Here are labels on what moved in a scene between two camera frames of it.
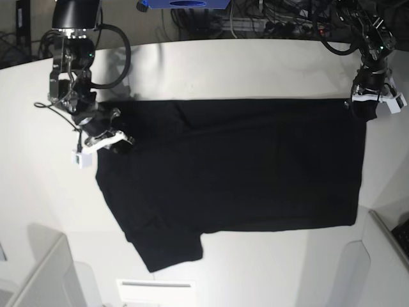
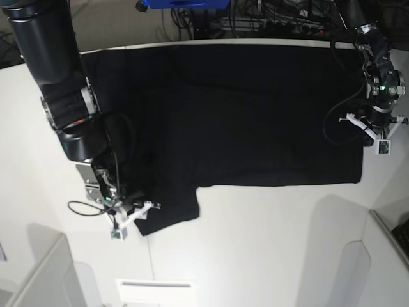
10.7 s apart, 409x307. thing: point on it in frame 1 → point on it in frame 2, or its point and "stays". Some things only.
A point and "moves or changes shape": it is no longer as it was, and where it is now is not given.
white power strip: (268, 25) stays
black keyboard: (401, 235) stays
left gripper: (97, 126) → (137, 210)
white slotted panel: (157, 291) stays
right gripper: (369, 86) → (379, 124)
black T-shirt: (204, 165) moves or changes shape
